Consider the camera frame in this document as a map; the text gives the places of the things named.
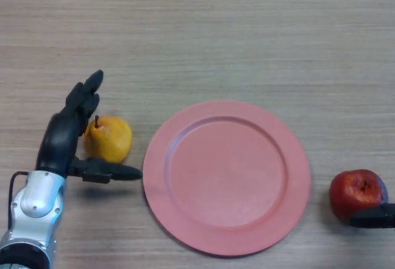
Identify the pink round plate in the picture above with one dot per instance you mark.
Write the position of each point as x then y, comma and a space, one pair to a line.
226, 179

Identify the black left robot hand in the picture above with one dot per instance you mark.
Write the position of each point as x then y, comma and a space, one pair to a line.
58, 142

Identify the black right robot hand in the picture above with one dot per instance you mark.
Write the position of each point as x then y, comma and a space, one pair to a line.
376, 218

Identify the red apple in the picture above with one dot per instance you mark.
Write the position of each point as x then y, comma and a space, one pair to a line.
348, 192

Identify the yellow pear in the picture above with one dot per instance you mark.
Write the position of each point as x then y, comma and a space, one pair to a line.
109, 142

